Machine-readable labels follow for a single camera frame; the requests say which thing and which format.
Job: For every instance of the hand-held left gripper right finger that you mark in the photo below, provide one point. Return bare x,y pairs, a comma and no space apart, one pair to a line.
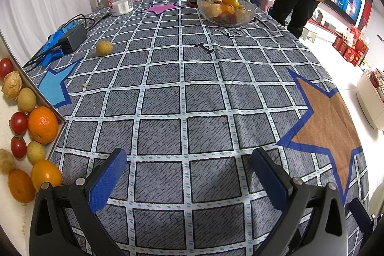
270,181

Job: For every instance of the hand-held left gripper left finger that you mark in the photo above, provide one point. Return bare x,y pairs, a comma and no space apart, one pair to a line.
109,181

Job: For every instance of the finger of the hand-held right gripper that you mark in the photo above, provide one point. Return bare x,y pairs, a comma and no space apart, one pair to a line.
361,218

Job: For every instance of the yellow-green longan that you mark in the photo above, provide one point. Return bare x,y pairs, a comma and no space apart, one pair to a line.
36,152
104,48
26,100

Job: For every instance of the orange mandarin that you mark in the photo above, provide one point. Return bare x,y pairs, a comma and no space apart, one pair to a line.
43,125

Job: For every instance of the red cherry tomato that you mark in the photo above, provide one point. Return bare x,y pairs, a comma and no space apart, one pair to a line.
18,123
5,67
18,147

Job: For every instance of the white tray with grey rim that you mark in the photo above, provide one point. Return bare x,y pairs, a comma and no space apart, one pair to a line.
15,214

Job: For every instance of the orange kumquat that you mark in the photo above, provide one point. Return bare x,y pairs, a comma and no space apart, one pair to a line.
46,173
21,186
230,0

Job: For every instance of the grey checked star tablecloth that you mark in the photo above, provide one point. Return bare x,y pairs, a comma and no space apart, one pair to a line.
180,94

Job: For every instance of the white low cabinet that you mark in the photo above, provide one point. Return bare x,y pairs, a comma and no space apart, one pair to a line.
369,103

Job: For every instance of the black power adapter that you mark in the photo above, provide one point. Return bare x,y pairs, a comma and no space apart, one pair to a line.
72,38

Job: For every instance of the blue plastic bag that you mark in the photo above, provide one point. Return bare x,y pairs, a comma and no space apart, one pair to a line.
51,43

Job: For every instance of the white step stool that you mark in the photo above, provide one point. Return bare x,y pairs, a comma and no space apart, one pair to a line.
310,34

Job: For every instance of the stack of red gift boxes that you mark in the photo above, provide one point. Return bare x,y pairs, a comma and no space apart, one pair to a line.
351,50

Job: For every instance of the glass bowl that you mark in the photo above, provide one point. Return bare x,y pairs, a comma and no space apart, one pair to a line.
210,16

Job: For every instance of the dark phone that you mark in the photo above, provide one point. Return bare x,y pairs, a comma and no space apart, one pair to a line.
192,2

